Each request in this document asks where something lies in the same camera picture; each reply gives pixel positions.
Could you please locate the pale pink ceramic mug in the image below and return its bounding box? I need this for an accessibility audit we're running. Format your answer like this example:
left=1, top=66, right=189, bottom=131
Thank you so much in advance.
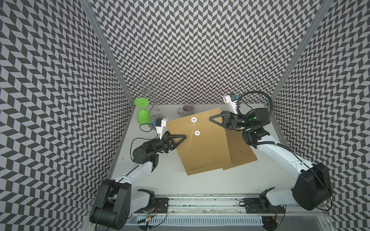
left=177, top=104, right=195, bottom=117

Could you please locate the green plastic goblet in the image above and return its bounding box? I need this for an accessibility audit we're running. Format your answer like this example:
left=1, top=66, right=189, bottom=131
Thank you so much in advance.
left=135, top=97, right=151, bottom=125

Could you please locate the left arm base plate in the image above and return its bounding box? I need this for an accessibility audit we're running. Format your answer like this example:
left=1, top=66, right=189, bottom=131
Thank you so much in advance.
left=135, top=197, right=169, bottom=214

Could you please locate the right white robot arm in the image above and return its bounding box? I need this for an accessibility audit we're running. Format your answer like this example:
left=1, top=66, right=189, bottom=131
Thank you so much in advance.
left=209, top=108, right=332, bottom=211

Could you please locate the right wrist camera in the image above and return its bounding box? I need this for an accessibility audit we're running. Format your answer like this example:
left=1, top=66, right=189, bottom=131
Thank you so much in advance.
left=223, top=93, right=238, bottom=114

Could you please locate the metal wire cup rack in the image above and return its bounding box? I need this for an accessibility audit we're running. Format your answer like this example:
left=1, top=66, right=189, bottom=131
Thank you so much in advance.
left=125, top=82, right=165, bottom=128

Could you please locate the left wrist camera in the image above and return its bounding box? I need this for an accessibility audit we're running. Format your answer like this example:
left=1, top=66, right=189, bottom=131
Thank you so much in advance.
left=152, top=118, right=168, bottom=140

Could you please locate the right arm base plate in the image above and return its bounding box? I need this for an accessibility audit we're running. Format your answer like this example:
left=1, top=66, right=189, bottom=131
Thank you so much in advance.
left=240, top=198, right=286, bottom=214

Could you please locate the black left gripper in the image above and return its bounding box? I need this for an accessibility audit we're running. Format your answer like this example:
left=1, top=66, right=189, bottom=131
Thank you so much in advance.
left=143, top=131, right=187, bottom=155

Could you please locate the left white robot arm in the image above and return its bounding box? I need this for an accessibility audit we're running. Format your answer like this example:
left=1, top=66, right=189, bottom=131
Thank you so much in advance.
left=89, top=131, right=187, bottom=230

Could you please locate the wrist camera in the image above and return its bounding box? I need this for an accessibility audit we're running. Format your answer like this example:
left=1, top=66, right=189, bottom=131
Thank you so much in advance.
left=152, top=118, right=168, bottom=140
left=223, top=93, right=238, bottom=114

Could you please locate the brown file bag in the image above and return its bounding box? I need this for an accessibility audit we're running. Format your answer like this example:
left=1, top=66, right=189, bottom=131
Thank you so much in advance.
left=167, top=108, right=231, bottom=175
left=223, top=130, right=258, bottom=170

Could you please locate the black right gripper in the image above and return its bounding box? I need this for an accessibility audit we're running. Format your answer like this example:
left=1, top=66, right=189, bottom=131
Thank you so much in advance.
left=209, top=110, right=254, bottom=131

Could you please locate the aluminium front rail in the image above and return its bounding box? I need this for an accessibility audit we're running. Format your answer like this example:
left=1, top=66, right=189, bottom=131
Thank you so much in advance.
left=89, top=195, right=327, bottom=217

